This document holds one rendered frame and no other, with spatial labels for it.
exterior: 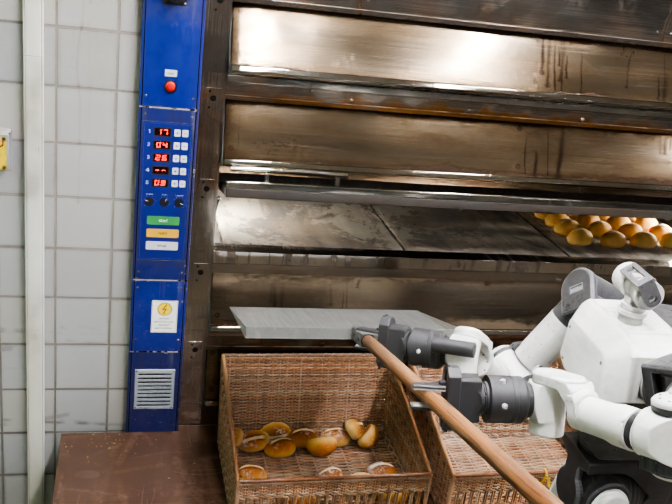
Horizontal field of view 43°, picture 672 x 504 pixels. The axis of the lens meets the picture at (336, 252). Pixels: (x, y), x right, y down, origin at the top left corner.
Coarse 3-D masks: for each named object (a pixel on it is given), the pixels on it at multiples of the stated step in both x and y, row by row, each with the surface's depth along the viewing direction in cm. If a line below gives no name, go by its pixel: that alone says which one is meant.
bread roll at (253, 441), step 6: (252, 432) 256; (258, 432) 255; (264, 432) 257; (246, 438) 254; (252, 438) 254; (258, 438) 254; (264, 438) 255; (240, 444) 255; (246, 444) 254; (252, 444) 254; (258, 444) 254; (264, 444) 255; (246, 450) 255; (252, 450) 255; (258, 450) 255
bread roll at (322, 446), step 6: (318, 438) 257; (324, 438) 258; (330, 438) 259; (306, 444) 258; (312, 444) 256; (318, 444) 256; (324, 444) 257; (330, 444) 258; (336, 444) 260; (312, 450) 256; (318, 450) 256; (324, 450) 257; (330, 450) 258; (318, 456) 258
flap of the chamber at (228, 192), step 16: (224, 192) 229; (240, 192) 227; (256, 192) 228; (272, 192) 229; (288, 192) 230; (304, 192) 231; (464, 208) 243; (480, 208) 244; (496, 208) 245; (512, 208) 246; (528, 208) 248; (544, 208) 249; (560, 208) 250; (576, 208) 251; (592, 208) 253; (608, 208) 254
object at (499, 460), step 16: (368, 336) 195; (384, 352) 181; (400, 368) 170; (432, 400) 150; (448, 416) 142; (464, 432) 135; (480, 432) 133; (480, 448) 129; (496, 448) 126; (496, 464) 123; (512, 464) 120; (512, 480) 118; (528, 480) 115; (528, 496) 113; (544, 496) 110
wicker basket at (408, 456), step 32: (224, 384) 249; (256, 384) 261; (288, 384) 264; (320, 384) 266; (352, 384) 270; (224, 416) 248; (256, 416) 262; (288, 416) 265; (320, 416) 268; (352, 416) 271; (384, 416) 274; (224, 448) 245; (384, 448) 267; (416, 448) 245; (224, 480) 243; (256, 480) 222; (288, 480) 224; (320, 480) 226; (352, 480) 229; (384, 480) 231; (416, 480) 234
